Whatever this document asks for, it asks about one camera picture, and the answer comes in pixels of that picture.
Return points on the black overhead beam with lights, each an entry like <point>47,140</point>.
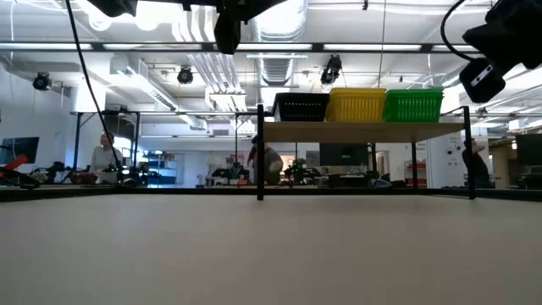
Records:
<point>207,47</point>

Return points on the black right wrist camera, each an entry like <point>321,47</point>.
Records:
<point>482,80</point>

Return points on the white rectangular ceiling duct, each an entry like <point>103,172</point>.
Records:
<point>152,91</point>

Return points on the black aluminium table frame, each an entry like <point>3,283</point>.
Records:
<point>169,192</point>

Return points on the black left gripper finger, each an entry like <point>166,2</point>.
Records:
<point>254,6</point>

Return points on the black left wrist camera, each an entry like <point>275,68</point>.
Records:
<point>227,36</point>

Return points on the red object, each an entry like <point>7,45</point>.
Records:
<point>14,163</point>

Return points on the black metal stand frame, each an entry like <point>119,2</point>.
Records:
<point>106,112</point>

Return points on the wooden shelf with black legs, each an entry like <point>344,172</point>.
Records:
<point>360,132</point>

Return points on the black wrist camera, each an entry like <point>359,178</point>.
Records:
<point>482,80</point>
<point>227,36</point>

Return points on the person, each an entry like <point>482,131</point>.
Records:
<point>476,167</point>
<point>105,159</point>
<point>271,165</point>

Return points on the silver ventilation duct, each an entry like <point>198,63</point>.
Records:
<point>277,72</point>

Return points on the blue storage rack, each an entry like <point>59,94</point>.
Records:
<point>163,173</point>

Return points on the black ceiling spotlight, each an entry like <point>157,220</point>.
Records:
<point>42,81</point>
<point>185,76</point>
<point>331,70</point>

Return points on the dark computer monitor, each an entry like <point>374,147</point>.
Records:
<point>21,148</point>
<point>529,150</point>

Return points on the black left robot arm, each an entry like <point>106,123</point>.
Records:
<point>112,6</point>

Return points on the black plastic basket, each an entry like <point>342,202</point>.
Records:
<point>300,95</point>
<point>279,108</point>

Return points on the black wall television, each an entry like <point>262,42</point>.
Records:
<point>343,154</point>

